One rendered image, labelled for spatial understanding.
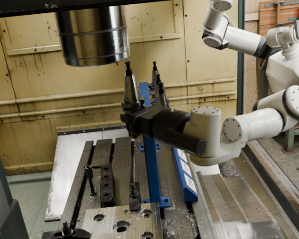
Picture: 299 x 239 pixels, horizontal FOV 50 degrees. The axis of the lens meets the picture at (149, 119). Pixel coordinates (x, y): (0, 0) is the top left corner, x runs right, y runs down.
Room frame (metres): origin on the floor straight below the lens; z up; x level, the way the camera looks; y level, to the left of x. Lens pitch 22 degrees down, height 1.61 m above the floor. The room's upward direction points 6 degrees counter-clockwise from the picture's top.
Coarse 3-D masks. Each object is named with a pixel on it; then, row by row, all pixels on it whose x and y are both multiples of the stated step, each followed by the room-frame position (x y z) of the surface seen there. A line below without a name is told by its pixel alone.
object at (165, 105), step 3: (162, 93) 0.99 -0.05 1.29; (159, 96) 0.99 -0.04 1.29; (162, 96) 0.99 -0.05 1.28; (165, 96) 0.99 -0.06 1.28; (159, 99) 0.99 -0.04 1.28; (162, 99) 0.98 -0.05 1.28; (165, 99) 0.99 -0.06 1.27; (159, 102) 0.98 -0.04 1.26; (162, 102) 0.98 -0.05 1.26; (165, 102) 0.99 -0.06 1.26; (162, 105) 0.98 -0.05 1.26; (165, 105) 0.98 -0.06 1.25
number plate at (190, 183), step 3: (186, 177) 1.01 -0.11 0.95; (186, 180) 0.99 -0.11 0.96; (189, 180) 1.01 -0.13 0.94; (186, 183) 0.97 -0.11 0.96; (189, 183) 0.99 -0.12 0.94; (192, 183) 1.01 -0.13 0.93; (189, 186) 0.96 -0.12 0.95; (192, 186) 0.98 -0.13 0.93; (192, 189) 0.96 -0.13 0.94; (195, 189) 0.98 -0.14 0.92; (195, 192) 0.96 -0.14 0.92
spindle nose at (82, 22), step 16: (64, 16) 0.70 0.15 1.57; (80, 16) 0.69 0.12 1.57; (96, 16) 0.69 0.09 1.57; (112, 16) 0.71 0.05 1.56; (64, 32) 0.71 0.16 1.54; (80, 32) 0.69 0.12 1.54; (96, 32) 0.69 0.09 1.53; (112, 32) 0.71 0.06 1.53; (128, 32) 0.77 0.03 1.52; (64, 48) 0.72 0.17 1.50; (80, 48) 0.69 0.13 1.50; (96, 48) 0.69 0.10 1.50; (112, 48) 0.70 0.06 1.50; (128, 48) 0.75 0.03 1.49; (80, 64) 0.70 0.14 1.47; (96, 64) 0.69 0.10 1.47
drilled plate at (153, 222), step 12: (144, 204) 0.83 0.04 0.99; (156, 204) 0.82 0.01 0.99; (84, 216) 0.80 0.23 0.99; (96, 216) 0.80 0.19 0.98; (108, 216) 0.79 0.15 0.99; (120, 216) 0.78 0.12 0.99; (132, 216) 0.78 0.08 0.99; (144, 216) 0.77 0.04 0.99; (156, 216) 0.77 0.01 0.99; (84, 228) 0.75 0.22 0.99; (96, 228) 0.74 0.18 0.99; (108, 228) 0.74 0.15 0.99; (120, 228) 0.75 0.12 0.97; (132, 228) 0.73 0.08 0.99; (144, 228) 0.72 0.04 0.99; (156, 228) 0.72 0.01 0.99
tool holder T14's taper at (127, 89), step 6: (126, 78) 0.80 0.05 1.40; (132, 78) 0.80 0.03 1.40; (126, 84) 0.80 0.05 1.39; (132, 84) 0.80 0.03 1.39; (126, 90) 0.80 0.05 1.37; (132, 90) 0.80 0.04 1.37; (138, 90) 0.81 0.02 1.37; (126, 96) 0.80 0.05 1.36; (132, 96) 0.79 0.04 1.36; (138, 96) 0.80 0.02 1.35
